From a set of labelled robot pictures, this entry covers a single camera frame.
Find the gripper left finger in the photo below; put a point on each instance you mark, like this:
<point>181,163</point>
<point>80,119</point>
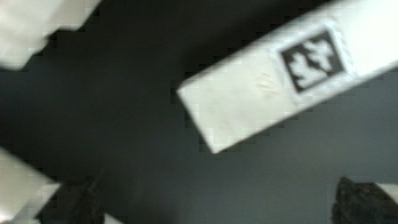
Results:
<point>73,207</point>

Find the white desk leg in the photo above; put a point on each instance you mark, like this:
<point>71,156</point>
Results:
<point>32,18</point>
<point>318,56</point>

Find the white square desk top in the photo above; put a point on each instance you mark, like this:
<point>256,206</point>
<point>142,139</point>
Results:
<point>26,189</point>

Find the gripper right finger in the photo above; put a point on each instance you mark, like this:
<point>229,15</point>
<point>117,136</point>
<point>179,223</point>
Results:
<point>366,203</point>

